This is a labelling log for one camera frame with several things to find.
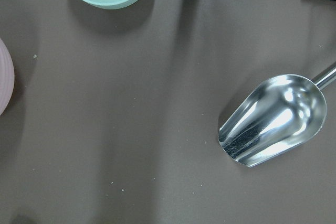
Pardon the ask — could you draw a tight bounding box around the pink bowl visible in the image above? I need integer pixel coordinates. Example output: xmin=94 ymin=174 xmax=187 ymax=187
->
xmin=1 ymin=40 xmax=15 ymax=114

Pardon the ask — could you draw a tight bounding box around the metal ice scoop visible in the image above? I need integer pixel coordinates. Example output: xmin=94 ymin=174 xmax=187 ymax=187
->
xmin=218 ymin=64 xmax=335 ymax=167

